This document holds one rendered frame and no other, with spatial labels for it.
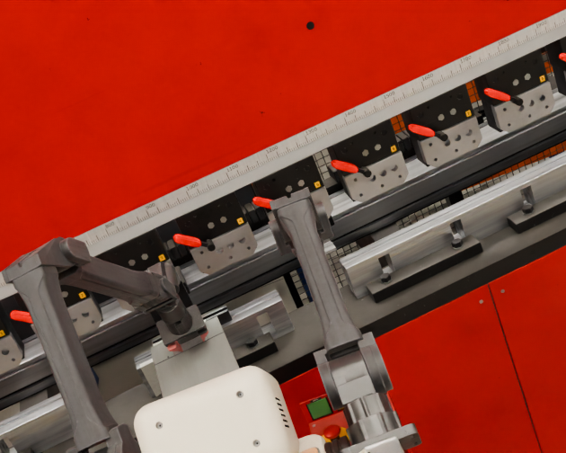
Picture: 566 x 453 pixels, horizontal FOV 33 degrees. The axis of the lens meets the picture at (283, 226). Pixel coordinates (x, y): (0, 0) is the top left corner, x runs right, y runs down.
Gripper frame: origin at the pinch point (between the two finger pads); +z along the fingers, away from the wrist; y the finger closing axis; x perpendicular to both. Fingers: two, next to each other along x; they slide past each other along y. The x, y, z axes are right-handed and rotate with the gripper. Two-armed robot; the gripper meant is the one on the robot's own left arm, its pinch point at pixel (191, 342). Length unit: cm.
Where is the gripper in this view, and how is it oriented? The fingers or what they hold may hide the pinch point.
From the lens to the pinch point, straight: 223.5
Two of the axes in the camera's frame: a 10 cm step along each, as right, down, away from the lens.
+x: 3.8, 7.1, -5.9
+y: -9.0, 4.2, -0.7
